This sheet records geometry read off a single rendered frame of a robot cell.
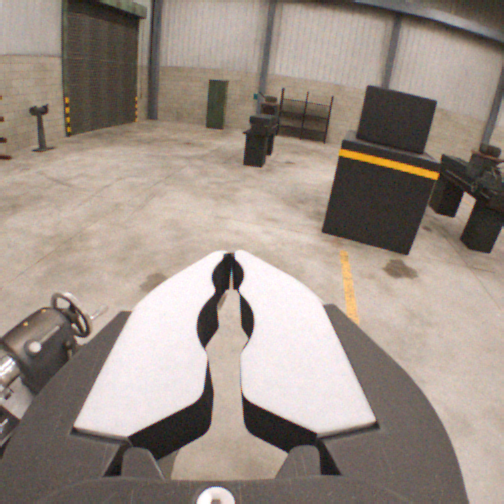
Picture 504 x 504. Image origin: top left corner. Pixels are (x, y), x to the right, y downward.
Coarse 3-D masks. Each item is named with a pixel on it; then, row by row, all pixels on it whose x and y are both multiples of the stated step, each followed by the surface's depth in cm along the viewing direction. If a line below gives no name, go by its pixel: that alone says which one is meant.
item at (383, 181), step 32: (384, 96) 332; (416, 96) 319; (384, 128) 349; (416, 128) 335; (352, 160) 344; (384, 160) 330; (416, 160) 318; (352, 192) 361; (384, 192) 347; (416, 192) 333; (352, 224) 379; (384, 224) 364; (416, 224) 349
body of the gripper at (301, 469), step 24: (144, 456) 5; (288, 456) 5; (312, 456) 5; (96, 480) 4; (120, 480) 4; (144, 480) 4; (168, 480) 4; (192, 480) 4; (240, 480) 4; (264, 480) 4; (288, 480) 4; (312, 480) 4; (336, 480) 4; (360, 480) 4
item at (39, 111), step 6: (30, 108) 593; (36, 108) 602; (42, 108) 617; (36, 114) 609; (42, 114) 614; (42, 120) 629; (42, 126) 633; (42, 132) 639; (42, 138) 644; (42, 144) 650; (36, 150) 645; (42, 150) 645
